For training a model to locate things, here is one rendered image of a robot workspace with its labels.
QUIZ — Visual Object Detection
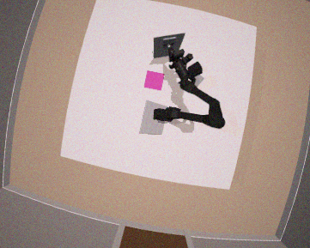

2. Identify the magenta square marking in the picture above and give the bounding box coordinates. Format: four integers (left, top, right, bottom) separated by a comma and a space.
144, 70, 165, 90

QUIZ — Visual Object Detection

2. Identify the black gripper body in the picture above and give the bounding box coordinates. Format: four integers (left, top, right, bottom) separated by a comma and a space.
169, 49, 186, 73

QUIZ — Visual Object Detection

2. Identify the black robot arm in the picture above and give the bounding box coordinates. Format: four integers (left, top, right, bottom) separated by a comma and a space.
153, 53, 226, 129

